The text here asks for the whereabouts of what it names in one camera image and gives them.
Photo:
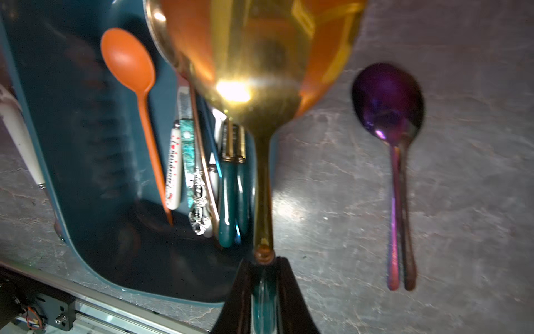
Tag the orange plastic spoon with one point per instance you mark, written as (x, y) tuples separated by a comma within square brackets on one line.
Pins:
[(131, 64)]

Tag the teal plastic storage box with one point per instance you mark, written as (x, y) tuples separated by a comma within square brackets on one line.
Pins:
[(85, 126)]

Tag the aluminium rail frame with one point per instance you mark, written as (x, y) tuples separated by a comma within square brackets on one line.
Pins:
[(33, 301)]

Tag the patterned handle steel spoon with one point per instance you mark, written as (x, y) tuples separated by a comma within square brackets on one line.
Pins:
[(188, 149)]

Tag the dark slim metal spoon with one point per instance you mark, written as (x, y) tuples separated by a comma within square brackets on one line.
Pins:
[(409, 264)]

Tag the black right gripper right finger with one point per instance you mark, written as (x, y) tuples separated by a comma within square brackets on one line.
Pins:
[(293, 315)]

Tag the white handled steel spoon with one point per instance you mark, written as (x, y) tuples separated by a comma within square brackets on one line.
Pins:
[(11, 115)]

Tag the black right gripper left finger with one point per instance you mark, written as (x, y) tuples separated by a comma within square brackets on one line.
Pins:
[(235, 317)]

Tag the bronze copper spoon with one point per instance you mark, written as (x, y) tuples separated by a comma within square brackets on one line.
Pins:
[(204, 167)]

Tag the purple iridescent spoon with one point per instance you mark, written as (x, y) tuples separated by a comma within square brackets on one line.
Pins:
[(389, 104)]

